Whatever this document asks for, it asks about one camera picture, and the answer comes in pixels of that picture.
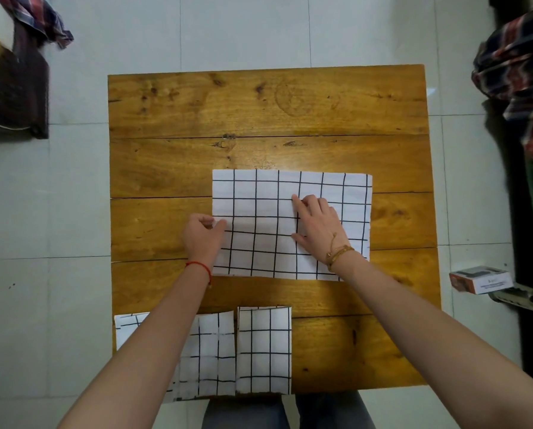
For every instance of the person's left hand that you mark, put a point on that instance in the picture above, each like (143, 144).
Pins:
(200, 241)

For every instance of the person's right hand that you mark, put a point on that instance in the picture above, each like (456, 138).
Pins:
(322, 230)

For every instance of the person's left thumb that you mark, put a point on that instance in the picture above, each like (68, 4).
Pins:
(217, 226)

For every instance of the person's right thumb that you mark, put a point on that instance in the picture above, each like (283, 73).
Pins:
(300, 241)

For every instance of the large white checked cloth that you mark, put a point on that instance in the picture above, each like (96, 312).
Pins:
(257, 205)

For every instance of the person's left forearm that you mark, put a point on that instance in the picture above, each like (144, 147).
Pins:
(145, 348)

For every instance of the person's right forearm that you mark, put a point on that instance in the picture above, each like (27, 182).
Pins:
(427, 339)

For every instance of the narrow folded white checked cloth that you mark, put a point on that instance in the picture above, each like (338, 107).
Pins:
(264, 348)

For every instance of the wide folded white checked cloth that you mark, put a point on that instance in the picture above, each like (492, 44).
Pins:
(210, 357)

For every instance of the person's grey trousers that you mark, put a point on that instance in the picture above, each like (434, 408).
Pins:
(329, 411)

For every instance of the small orange and white box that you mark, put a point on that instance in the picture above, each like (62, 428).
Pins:
(481, 280)

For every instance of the black furniture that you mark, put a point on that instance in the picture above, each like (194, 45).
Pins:
(507, 174)

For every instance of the grey sandal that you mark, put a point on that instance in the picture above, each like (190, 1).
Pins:
(523, 301)

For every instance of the dark brown woven chair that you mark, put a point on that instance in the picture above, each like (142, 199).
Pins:
(11, 84)

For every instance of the small red blue plaid cloth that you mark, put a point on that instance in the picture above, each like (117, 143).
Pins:
(38, 15)

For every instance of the red plaid shirt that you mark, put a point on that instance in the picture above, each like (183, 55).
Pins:
(519, 71)

